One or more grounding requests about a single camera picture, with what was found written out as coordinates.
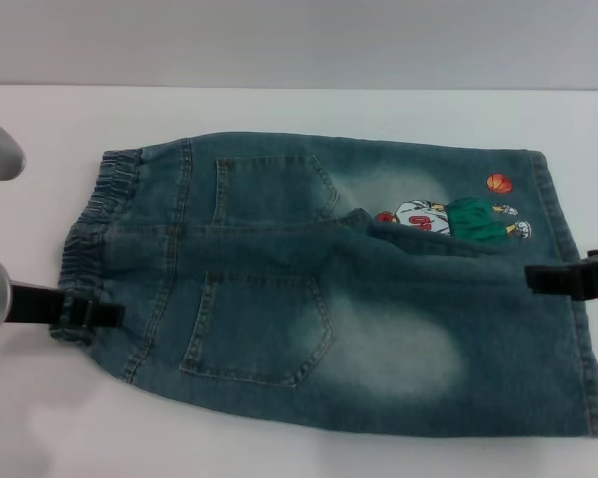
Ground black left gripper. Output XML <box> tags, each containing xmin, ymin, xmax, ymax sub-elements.
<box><xmin>3</xmin><ymin>281</ymin><xmax>127</xmax><ymax>331</ymax></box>

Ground blue denim shorts with cartoon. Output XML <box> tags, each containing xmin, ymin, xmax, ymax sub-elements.
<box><xmin>49</xmin><ymin>131</ymin><xmax>598</xmax><ymax>440</ymax></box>

